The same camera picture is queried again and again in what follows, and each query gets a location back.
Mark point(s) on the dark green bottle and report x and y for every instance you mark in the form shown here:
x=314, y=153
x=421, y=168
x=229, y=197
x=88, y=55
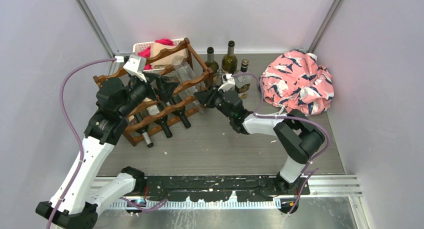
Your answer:
x=229, y=61
x=210, y=62

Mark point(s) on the aluminium corner post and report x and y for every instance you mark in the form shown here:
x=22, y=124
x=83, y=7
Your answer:
x=331, y=13
x=90, y=17

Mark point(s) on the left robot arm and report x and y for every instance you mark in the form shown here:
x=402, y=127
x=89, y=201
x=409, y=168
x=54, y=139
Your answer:
x=92, y=148

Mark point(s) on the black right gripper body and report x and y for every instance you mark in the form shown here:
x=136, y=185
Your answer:
x=219, y=104

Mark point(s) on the wooden wine rack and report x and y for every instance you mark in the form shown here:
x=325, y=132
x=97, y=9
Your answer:
x=203, y=75

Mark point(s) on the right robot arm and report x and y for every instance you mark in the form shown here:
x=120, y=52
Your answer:
x=300, y=137

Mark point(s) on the aluminium frame rail front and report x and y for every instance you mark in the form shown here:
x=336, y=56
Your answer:
x=321, y=186

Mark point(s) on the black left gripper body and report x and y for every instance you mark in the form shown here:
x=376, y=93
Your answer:
x=138, y=91

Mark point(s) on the pink shark print cloth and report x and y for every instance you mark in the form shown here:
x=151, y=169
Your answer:
x=294, y=81

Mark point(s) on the clear bottle with dark cap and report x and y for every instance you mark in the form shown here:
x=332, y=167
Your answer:
x=242, y=82

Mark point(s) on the aluminium corner post right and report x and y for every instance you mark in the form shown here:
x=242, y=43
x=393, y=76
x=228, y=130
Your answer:
x=331, y=13

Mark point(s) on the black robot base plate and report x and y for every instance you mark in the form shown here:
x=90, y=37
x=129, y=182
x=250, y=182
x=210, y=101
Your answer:
x=214, y=188

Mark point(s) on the dark bottle cream label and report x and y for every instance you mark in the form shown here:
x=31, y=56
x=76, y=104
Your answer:
x=154, y=110

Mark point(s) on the dark green bottle far back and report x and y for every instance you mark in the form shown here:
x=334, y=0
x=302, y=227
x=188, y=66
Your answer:
x=229, y=61

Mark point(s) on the aluminium corner post left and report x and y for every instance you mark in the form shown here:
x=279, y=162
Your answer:
x=90, y=17

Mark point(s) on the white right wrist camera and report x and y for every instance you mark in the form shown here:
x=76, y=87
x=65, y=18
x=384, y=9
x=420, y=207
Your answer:
x=228, y=82

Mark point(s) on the small clear glass bottle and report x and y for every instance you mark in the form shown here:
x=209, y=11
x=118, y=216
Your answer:
x=217, y=79

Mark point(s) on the red cloth in basket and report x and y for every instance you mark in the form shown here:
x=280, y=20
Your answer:
x=146, y=53

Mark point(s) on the dark green bottle far left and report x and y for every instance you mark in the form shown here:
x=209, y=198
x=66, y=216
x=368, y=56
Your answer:
x=210, y=62

